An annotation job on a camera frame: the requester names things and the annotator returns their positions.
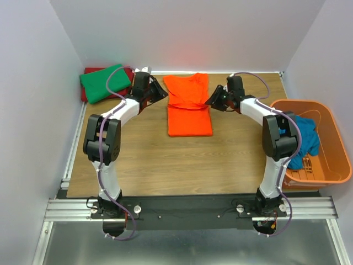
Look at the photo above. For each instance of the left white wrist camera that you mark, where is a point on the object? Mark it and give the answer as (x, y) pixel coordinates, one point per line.
(146, 69)

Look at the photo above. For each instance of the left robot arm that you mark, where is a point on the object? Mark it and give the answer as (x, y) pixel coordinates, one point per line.
(102, 141)

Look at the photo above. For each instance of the green folded t shirt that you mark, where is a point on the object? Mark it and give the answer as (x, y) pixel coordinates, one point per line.
(99, 82)

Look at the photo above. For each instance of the orange plastic laundry basket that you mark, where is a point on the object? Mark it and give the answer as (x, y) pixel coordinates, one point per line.
(331, 165)

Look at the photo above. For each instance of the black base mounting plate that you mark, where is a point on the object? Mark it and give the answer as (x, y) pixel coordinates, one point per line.
(129, 215)

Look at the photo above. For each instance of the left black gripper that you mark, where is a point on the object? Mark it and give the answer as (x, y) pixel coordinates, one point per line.
(161, 93)

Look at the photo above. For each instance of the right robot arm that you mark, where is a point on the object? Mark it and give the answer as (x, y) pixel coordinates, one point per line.
(281, 138)

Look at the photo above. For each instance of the dark red folded t shirt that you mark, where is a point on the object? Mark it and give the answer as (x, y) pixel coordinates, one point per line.
(128, 70)

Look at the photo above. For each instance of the orange t shirt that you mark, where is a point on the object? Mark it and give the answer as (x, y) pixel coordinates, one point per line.
(188, 115)

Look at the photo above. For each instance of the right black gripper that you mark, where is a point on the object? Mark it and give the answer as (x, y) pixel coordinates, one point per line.
(213, 100)

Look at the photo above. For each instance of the blue crumpled t shirt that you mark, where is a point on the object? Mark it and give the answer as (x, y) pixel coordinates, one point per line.
(310, 142)

